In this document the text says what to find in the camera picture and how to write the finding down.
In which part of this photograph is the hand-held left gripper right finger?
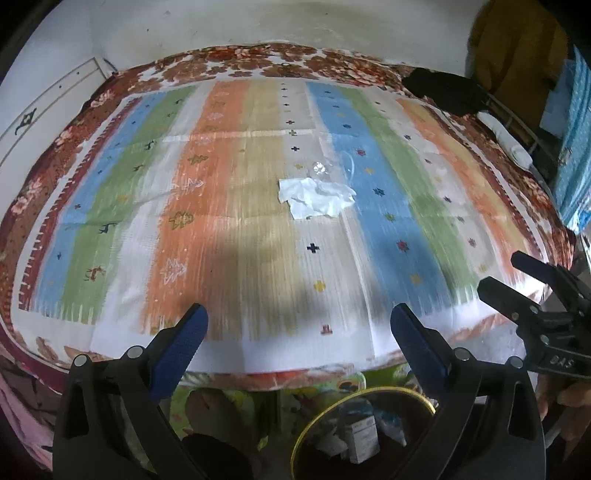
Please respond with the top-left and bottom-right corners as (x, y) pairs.
(390, 304), (546, 480)

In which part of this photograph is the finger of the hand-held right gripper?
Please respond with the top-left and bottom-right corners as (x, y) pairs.
(512, 251), (591, 319)
(478, 277), (555, 334)

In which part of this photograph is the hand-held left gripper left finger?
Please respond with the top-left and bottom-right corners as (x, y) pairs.
(53, 304), (208, 480)

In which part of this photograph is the black bin with gold rim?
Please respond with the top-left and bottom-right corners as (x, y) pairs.
(291, 387), (438, 480)

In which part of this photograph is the white tissue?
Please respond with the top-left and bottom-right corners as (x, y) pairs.
(278, 178), (356, 220)

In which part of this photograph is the person's right hand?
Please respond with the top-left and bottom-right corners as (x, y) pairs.
(536, 373), (591, 455)

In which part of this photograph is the person's leg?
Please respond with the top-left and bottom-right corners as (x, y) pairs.
(185, 388), (259, 439)

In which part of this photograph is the small white box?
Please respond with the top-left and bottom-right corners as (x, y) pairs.
(346, 415), (380, 464)

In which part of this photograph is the green patterned floor mat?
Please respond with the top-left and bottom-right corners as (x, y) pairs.
(171, 362), (416, 462)

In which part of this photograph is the striped colourful woven mat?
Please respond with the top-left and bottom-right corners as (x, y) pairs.
(18, 76), (550, 370)

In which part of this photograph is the teal patterned cloth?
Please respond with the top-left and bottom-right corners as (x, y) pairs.
(542, 44), (591, 234)

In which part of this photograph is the white rolled cloth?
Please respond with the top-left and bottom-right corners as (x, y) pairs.
(478, 111), (533, 169)

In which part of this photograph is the pink cloth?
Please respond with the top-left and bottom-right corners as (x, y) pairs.
(0, 360), (58, 472)

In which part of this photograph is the black cloth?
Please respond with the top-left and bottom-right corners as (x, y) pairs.
(402, 68), (486, 117)

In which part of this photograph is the crumpled clear plastic piece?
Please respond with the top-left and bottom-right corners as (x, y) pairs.
(308, 158), (334, 180)

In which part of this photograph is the mustard yellow garment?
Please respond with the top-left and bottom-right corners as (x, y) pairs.
(468, 0), (570, 132)

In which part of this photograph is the white cabinet door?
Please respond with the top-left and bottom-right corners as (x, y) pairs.
(0, 58), (116, 172)

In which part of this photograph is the brown floral blanket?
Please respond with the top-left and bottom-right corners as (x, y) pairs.
(0, 41), (578, 393)

